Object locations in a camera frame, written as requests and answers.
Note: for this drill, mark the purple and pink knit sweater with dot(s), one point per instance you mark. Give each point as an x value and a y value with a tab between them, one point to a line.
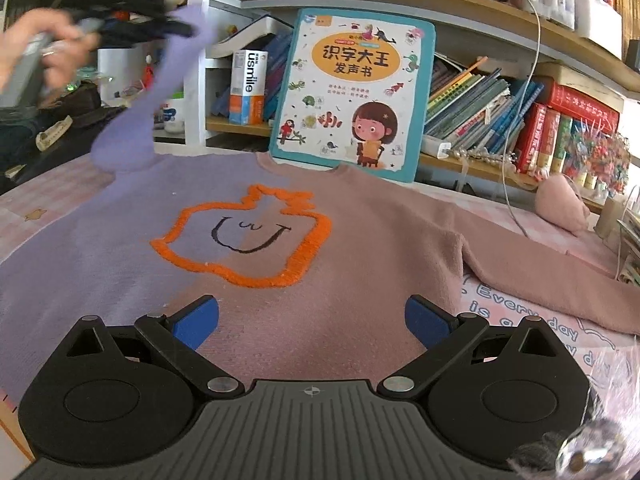
311	269

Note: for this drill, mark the pink checkered table cloth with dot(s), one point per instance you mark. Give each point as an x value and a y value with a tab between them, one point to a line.
103	406

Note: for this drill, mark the red dictionary book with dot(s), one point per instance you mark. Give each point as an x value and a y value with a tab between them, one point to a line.
579	106

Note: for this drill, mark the white orange usmile box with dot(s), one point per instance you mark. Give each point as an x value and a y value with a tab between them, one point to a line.
247	88

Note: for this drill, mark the pink plush toy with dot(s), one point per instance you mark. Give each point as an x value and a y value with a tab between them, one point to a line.
557	203

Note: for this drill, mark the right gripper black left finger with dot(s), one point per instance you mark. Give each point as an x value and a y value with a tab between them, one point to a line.
175	339

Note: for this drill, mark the teal children's picture book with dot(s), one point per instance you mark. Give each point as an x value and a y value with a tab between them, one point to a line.
355	91

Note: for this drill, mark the white bookshelf frame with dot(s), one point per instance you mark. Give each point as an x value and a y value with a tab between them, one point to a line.
194	86

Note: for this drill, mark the person's left hand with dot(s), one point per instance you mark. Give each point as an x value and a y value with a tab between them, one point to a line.
68	51

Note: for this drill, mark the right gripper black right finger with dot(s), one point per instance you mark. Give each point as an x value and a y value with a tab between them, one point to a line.
444	336

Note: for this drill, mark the red tassel ornament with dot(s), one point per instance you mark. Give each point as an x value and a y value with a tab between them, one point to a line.
148	73

